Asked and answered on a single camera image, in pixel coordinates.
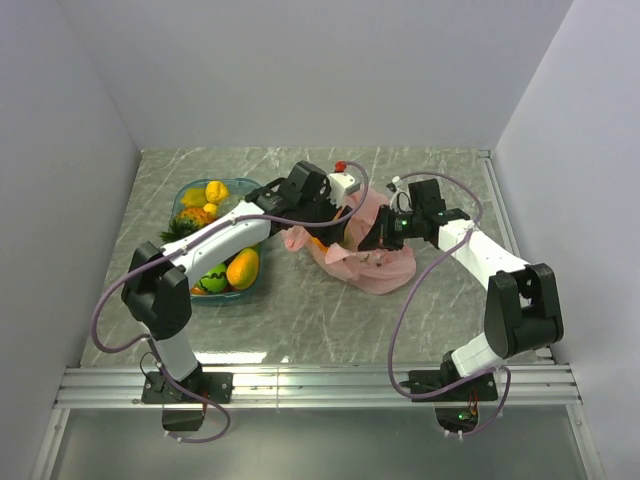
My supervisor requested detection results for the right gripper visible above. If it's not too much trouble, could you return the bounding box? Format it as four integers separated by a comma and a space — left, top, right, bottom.
359, 204, 424, 252

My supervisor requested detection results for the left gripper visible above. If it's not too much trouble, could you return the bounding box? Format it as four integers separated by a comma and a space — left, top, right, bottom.
299, 184, 354, 247

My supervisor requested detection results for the yellow orange fruit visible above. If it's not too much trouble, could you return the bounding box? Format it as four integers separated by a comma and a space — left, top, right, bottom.
311, 237, 329, 252

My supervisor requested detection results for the pink plastic bag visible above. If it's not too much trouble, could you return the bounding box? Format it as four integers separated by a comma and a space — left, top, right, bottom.
281, 189, 416, 295

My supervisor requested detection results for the green striped watermelon ball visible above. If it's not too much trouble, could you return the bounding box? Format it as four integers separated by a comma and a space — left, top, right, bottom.
196, 263, 228, 294

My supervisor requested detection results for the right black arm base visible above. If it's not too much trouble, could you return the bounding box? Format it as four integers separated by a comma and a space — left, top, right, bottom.
400, 370, 499, 437

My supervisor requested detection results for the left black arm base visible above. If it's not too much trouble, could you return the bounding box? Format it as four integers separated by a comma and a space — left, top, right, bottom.
140, 371, 234, 433

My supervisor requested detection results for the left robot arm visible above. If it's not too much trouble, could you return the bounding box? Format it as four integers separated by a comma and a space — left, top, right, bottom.
121, 161, 369, 402

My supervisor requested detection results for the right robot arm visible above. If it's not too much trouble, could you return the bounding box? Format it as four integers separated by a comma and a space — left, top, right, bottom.
358, 179, 564, 400

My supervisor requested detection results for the orange mango at tray bottom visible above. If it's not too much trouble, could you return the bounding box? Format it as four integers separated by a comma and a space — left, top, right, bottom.
226, 248, 260, 290

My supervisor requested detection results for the teal plastic fruit tray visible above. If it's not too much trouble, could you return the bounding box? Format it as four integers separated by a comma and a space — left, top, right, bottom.
169, 178, 264, 304

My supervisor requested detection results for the small yellow knobbly fruit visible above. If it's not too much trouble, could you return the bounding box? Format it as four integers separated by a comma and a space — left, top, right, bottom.
205, 180, 230, 205

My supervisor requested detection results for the orange pineapple body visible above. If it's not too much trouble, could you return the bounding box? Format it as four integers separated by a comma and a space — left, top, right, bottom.
176, 207, 215, 229

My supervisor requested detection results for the yellow star fruit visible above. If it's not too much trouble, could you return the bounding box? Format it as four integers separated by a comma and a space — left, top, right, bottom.
180, 187, 208, 208

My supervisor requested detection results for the green pineapple crown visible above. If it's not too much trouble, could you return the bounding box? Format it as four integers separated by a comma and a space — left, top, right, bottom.
159, 219, 197, 244

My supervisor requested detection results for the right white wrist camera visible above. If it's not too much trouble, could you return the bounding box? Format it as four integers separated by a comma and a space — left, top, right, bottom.
386, 176, 410, 212

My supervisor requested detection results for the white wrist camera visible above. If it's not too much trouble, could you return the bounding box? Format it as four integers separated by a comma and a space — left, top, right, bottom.
327, 161, 361, 207
386, 176, 410, 212

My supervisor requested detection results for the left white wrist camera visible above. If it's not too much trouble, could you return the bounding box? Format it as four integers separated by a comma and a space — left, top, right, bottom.
327, 161, 361, 207

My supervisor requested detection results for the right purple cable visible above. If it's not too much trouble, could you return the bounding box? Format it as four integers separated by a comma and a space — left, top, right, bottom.
387, 173, 512, 437

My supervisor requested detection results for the purple cable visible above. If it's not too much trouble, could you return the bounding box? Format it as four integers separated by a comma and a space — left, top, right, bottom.
387, 173, 512, 437
90, 159, 371, 445

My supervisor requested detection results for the aluminium mounting rail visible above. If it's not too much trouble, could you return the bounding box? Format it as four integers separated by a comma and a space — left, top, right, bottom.
54, 364, 582, 410

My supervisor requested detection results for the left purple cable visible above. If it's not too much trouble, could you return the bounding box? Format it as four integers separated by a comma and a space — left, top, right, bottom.
90, 159, 371, 445

